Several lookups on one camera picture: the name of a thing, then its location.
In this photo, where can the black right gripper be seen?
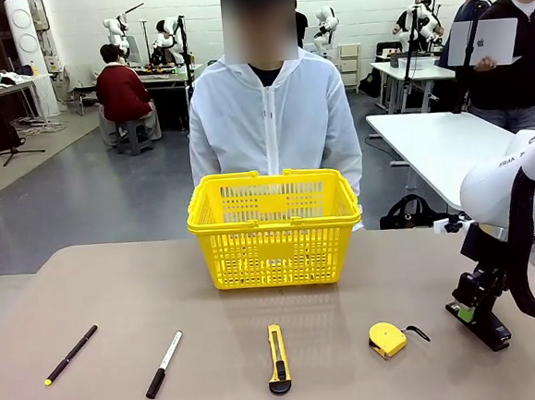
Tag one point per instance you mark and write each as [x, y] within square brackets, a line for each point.
[480, 287]

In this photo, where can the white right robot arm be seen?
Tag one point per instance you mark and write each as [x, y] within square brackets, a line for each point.
[489, 187]

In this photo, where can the yellow plastic shopping basket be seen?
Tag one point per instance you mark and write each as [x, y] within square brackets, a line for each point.
[276, 255]

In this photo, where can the person in dark hoodie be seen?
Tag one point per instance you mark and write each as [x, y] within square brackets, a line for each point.
[525, 64]

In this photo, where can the person in white jacket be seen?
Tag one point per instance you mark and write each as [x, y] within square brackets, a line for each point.
[271, 125]

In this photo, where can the person in navy top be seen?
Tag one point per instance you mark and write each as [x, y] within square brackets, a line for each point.
[463, 6]

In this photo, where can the seated person in red sweater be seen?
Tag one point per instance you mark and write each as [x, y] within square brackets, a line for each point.
[122, 93]

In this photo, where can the laptop holder's hand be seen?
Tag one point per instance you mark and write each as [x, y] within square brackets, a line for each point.
[485, 63]

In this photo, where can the yellow tape measure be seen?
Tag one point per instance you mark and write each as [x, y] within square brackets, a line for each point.
[387, 339]

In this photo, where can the black bag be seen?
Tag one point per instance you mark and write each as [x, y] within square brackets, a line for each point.
[410, 214]

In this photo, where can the yellow utility knife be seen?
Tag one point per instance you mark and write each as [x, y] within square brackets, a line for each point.
[280, 379]

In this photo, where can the white work table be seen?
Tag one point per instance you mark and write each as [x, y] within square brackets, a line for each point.
[417, 72]

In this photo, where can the silver laptop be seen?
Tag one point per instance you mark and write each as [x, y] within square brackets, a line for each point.
[491, 41]

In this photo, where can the white drawer cabinet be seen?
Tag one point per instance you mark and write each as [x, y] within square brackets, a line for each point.
[349, 64]

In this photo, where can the white marker black cap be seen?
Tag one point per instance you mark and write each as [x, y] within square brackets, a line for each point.
[166, 361]

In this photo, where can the grey plastic stool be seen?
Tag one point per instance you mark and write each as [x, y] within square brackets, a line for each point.
[133, 136]

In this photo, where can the black highlighter pen yellow tip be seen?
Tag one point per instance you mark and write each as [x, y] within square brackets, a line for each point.
[71, 354]

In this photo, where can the black tripod stand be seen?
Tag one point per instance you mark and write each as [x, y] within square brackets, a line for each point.
[10, 146]

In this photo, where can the white tower air conditioner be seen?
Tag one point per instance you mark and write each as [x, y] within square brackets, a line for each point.
[31, 52]

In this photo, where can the white desk with clutter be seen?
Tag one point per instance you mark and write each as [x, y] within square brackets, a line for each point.
[3, 86]

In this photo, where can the black camera stand pole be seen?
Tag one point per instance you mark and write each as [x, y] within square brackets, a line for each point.
[465, 64]

